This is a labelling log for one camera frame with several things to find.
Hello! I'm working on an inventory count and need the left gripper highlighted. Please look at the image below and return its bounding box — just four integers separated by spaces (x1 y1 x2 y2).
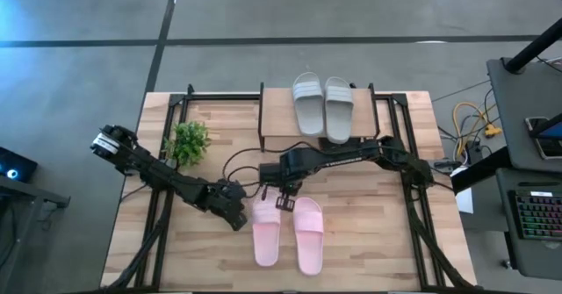
193 179 250 233

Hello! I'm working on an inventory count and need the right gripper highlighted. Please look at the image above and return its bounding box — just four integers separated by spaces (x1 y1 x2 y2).
258 149 309 213

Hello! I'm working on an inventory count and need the pink slide sandal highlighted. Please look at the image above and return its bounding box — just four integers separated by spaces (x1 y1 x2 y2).
292 196 325 276
251 187 282 268

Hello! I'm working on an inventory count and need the grey slide sandal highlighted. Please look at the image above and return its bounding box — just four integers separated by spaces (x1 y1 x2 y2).
323 75 355 145
292 71 326 138

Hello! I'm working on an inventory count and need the wooden shelf with black legs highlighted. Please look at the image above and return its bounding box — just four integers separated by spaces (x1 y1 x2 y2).
257 82 381 153

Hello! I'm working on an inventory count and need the green artificial potted plant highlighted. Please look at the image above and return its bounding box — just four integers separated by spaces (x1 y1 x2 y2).
162 120 212 168

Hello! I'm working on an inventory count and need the white paper sheet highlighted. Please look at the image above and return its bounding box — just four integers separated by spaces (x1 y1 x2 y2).
455 187 474 215

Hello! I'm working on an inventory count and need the black desk support bar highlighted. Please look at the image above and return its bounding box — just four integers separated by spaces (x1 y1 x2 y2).
450 147 510 194

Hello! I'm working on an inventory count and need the black device with blue light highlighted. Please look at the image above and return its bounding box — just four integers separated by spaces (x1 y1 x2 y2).
0 147 39 183

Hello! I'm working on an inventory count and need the grey desk top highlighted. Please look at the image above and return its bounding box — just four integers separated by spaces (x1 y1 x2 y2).
486 56 562 172

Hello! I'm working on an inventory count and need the grey side table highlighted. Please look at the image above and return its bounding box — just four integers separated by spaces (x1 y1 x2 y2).
495 169 562 282

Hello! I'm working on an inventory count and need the backlit black keyboard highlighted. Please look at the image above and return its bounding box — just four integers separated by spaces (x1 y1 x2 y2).
508 190 562 241

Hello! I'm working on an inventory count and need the black smartphone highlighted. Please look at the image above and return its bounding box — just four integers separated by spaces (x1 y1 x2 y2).
525 116 562 160

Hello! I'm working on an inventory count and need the black pole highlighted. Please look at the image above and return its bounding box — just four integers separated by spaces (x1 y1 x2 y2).
502 17 562 74

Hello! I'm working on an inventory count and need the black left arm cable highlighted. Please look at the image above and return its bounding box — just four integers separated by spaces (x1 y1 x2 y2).
226 165 263 198

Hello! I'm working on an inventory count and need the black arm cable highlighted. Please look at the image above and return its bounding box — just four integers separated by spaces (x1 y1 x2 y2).
226 165 263 198
221 140 321 181

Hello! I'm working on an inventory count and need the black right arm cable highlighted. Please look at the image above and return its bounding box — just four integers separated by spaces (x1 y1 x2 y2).
221 140 321 181

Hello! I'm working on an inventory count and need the black aluminium rig frame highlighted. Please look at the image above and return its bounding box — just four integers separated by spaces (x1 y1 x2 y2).
103 82 479 293

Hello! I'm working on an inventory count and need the yellow cable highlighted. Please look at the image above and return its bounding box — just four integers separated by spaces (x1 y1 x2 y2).
451 101 501 154

